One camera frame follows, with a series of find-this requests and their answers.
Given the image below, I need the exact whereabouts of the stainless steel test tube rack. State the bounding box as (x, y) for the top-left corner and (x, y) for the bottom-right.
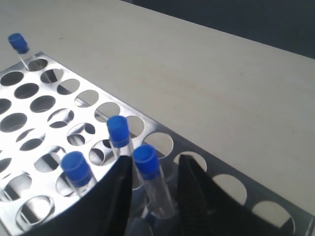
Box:
(0, 51), (315, 236)

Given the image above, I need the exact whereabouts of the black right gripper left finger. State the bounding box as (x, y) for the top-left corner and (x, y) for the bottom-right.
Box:
(25, 156), (132, 236)

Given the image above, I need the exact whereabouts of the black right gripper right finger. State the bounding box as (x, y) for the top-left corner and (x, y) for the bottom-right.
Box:
(177, 154), (315, 236)

